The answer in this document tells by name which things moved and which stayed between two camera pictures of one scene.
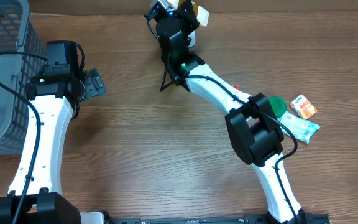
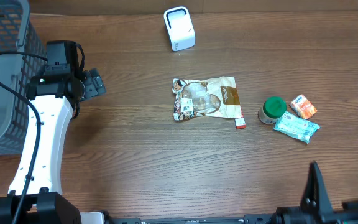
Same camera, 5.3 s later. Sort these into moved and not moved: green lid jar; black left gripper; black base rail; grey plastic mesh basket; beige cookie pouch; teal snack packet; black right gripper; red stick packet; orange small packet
Moved: red stick packet; black right gripper; beige cookie pouch
Not moved: green lid jar; teal snack packet; black base rail; black left gripper; orange small packet; grey plastic mesh basket
